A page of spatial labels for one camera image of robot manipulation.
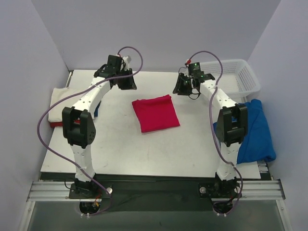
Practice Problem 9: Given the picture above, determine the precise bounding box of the red t shirt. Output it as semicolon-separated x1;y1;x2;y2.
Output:
132;95;180;133
50;122;63;128

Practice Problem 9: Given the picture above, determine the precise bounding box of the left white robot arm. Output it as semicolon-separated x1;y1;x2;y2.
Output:
62;61;137;198

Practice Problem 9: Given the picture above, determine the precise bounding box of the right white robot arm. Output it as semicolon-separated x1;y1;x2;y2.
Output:
173;61;248;196

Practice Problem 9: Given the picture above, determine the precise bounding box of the navy folded t shirt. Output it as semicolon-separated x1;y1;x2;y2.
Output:
93;102;101;118

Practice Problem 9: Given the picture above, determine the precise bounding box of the white perforated plastic basket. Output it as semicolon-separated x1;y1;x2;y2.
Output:
200;59;260;99

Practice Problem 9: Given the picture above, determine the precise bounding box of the cream folded t shirt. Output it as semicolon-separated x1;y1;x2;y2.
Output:
47;87;102;122

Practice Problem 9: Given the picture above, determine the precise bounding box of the red folded t shirt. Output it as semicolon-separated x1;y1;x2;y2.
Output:
50;122;63;128

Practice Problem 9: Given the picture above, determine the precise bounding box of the blue t shirt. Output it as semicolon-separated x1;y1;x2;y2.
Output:
213;98;277;166

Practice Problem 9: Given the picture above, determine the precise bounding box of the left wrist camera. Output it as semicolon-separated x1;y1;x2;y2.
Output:
106;55;131;71

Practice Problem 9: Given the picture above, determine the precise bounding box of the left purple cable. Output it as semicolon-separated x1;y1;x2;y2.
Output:
38;46;144;215

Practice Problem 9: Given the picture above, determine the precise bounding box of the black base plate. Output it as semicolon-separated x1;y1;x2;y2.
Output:
69;174;243;214

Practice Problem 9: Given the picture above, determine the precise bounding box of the aluminium mounting rail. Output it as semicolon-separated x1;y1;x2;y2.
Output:
27;180;285;202

